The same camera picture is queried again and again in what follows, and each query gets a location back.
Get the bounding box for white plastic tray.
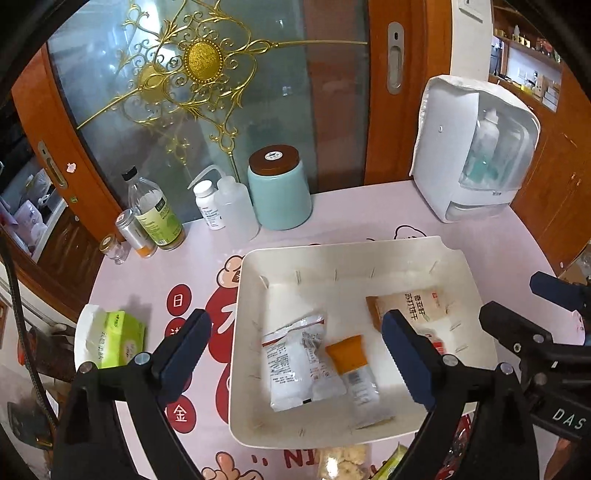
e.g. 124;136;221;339
229;235;499;449

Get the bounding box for wooden cabinet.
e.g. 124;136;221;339
512;60;591;278

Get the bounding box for orange and white snack packet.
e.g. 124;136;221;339
325;336;394;429

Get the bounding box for small red snack packet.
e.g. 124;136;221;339
422;330;451;356

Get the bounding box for clear biscuit packet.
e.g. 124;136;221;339
318;444;372;480

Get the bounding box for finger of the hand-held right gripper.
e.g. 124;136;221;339
479;301;562;366
530;271;591;315

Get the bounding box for white pill bottle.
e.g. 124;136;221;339
193;180;227;230

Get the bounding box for clear plastic wash bottle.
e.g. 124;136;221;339
187;165;260;241

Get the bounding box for black cable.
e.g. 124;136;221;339
0;226;61;428

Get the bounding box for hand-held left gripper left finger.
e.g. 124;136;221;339
51;308;213;480

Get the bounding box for pink printed table cover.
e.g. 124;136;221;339
74;178;591;480

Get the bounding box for silver door handle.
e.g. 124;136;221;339
37;141;68;189
387;22;404;95

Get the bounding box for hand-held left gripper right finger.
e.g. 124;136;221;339
381;308;541;480

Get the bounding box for glass door with gold ornament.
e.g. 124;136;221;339
11;0;453;241

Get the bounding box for beige cracker packet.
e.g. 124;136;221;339
366;286;455;334

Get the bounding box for white storage box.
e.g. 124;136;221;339
410;75;541;224

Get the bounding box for cluttered kitchen counter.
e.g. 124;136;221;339
0;161;70;259

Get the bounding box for teal canister with brown lid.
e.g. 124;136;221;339
248;144;312;232

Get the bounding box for green tissue box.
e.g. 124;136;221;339
74;305;147;370

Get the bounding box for glass bottle with green label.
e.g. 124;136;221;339
121;166;186;251

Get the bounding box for wall shelf with small goods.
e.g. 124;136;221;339
489;0;568;112

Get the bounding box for metal tin with orange base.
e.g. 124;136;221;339
115;209;158;258

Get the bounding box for small glass jar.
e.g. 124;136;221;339
99;233;130;265

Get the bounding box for green snack packet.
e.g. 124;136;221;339
373;442;409;480

